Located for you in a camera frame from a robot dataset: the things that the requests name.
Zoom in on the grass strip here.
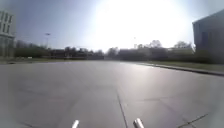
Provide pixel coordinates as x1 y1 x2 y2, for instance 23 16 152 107
133 59 224 73

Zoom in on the grass verge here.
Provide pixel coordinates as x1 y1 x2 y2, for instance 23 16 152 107
0 57 101 65

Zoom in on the street lamp pole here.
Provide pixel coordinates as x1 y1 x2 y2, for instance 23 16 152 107
44 32 52 50

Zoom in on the grey concrete slab plaza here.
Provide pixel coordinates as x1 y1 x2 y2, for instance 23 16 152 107
0 59 224 128

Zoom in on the robot's own part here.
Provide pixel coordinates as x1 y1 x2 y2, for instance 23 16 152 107
71 119 81 128
132 117 145 128

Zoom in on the white building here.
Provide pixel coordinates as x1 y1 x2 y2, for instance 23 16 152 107
0 9 17 59

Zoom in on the dark grey building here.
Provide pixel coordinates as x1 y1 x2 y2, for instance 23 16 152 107
192 9 224 64

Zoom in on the grey kerb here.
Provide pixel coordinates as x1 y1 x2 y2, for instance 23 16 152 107
139 62 224 77

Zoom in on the row of trees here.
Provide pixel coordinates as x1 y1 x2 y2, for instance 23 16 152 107
13 39 214 63

